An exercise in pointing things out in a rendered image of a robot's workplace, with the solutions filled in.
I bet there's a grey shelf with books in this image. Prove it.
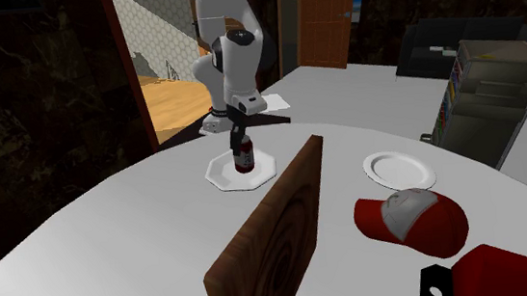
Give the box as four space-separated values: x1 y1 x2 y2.
411 34 527 177

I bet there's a dark sofa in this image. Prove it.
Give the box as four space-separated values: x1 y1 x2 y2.
391 10 527 84

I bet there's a brown wooden board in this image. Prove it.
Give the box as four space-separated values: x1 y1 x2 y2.
192 133 337 296

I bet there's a red bottle with white label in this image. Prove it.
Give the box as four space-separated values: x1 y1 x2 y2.
232 135 257 175

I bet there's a white round plate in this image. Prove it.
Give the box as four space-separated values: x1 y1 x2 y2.
360 147 438 196

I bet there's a white octagonal plate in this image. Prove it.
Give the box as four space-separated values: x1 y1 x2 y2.
202 146 279 195

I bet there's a brown wooden door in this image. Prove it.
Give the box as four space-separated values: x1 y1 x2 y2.
293 0 365 74

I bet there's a red and white cap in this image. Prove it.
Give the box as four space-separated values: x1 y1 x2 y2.
351 183 473 266

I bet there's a red box with black bracket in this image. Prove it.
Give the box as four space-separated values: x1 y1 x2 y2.
413 239 527 296

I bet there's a blue wall picture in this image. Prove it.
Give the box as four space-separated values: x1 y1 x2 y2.
349 0 366 24

